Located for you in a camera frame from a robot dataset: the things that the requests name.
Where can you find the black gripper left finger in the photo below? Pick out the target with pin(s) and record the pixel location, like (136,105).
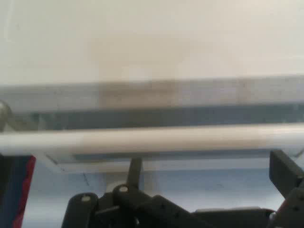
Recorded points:
(123,209)

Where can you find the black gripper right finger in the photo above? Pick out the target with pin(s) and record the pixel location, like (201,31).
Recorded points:
(285,173)

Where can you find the white cabinet panel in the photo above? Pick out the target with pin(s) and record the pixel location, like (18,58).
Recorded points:
(152,38)

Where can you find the red and blue object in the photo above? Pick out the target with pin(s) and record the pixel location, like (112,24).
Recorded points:
(16,190)

